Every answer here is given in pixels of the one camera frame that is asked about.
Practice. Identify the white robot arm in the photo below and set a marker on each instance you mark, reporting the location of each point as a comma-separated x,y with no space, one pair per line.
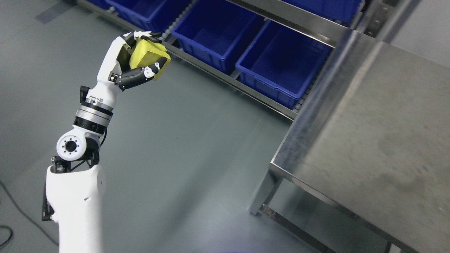
75,181

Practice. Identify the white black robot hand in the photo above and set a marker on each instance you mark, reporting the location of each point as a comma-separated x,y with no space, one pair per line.
116,75

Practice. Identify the stainless steel table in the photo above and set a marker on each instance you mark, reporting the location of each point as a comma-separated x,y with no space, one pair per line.
372,140

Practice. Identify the blue plastic bin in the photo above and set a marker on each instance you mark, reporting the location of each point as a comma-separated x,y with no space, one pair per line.
217,32
280,63
150,15

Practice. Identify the yellow foam block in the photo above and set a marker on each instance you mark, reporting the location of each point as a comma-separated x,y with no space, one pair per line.
146,53

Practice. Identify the metal shelf rack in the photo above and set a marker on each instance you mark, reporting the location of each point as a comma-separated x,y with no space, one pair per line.
350,28

